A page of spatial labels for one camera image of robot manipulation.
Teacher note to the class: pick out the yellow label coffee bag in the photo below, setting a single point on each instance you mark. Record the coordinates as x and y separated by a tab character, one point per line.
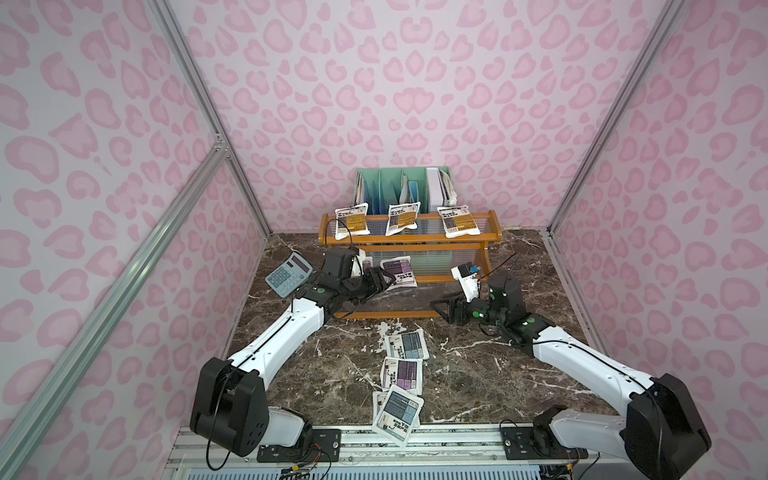
458	221
402	217

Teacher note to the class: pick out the purple label coffee bag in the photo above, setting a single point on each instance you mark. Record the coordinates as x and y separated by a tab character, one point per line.
406	374
401	269

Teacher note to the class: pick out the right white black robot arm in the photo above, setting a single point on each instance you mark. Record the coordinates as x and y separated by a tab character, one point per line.
657	426

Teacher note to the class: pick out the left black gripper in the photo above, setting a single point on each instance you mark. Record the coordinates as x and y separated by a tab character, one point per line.
374	280

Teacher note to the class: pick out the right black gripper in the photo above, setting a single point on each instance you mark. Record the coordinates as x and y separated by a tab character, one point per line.
465	308

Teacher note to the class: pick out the white coffee bag face down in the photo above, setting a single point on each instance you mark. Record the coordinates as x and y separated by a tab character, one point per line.
351	221

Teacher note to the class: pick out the aluminium front rail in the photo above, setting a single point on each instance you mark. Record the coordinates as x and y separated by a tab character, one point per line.
434	451

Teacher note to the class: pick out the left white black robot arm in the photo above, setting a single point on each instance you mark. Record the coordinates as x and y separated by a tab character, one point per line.
230	407

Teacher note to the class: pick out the green file organizer with folders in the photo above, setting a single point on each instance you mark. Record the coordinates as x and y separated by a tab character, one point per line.
431	187

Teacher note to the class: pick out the light blue calculator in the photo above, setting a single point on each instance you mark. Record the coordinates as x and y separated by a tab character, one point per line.
290	275

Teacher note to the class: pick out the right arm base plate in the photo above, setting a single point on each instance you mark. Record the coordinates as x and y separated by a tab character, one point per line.
536	443

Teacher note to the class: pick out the blue-grey label coffee bag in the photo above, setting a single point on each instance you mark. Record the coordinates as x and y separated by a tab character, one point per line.
407	346
398	416

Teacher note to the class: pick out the blue-grey label coffee bag front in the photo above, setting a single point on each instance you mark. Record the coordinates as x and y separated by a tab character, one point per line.
398	416

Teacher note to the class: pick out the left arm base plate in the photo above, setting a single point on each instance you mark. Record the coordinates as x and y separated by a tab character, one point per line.
321	444

